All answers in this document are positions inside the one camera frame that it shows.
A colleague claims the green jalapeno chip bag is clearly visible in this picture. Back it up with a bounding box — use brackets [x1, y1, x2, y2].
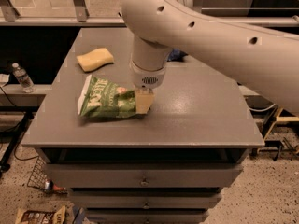
[78, 75, 135, 119]

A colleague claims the metal railing frame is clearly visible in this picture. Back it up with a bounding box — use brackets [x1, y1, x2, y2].
[0, 0, 299, 27]

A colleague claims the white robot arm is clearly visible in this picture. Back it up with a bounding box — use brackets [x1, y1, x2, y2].
[121, 0, 299, 116]

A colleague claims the clear plastic water bottle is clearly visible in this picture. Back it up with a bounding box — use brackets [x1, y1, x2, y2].
[12, 63, 35, 93]

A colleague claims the yellow sponge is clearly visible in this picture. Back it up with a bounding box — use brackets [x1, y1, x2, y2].
[77, 48, 114, 72]

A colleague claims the wire basket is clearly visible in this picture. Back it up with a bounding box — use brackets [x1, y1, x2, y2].
[27, 158, 48, 190]

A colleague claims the blue chip bag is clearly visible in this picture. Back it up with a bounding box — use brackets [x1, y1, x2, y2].
[167, 49, 187, 62]

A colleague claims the top grey drawer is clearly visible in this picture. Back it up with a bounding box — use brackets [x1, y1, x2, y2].
[45, 163, 242, 188]

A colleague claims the soda can on floor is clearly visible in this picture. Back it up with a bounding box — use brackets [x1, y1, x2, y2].
[44, 179, 53, 193]

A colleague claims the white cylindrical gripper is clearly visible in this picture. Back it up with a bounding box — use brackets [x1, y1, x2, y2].
[130, 61, 166, 114]

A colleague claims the bottom grey drawer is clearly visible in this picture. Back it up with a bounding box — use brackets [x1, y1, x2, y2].
[86, 209, 208, 224]

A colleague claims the grey drawer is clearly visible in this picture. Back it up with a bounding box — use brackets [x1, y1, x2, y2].
[69, 189, 221, 209]
[86, 209, 208, 224]
[45, 163, 242, 188]

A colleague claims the grey drawer cabinet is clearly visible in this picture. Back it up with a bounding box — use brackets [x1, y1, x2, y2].
[21, 27, 265, 224]

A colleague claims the middle grey drawer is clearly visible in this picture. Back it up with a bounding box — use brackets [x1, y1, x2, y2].
[69, 189, 221, 209]

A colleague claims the brown chip bag on floor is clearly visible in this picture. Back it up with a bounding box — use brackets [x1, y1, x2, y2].
[15, 205, 66, 224]

